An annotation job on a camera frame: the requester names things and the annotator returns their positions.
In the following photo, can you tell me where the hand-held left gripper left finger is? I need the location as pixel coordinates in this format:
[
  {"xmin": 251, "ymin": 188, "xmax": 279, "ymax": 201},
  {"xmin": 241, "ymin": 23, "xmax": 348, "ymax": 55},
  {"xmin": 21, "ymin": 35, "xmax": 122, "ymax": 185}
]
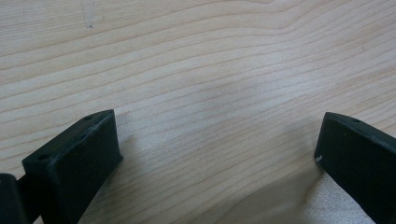
[{"xmin": 21, "ymin": 108, "xmax": 124, "ymax": 224}]

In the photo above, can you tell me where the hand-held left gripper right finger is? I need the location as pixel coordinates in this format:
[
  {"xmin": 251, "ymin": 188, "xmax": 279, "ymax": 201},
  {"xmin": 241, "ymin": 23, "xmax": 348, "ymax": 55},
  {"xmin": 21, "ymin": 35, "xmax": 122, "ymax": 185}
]
[{"xmin": 313, "ymin": 111, "xmax": 396, "ymax": 224}]

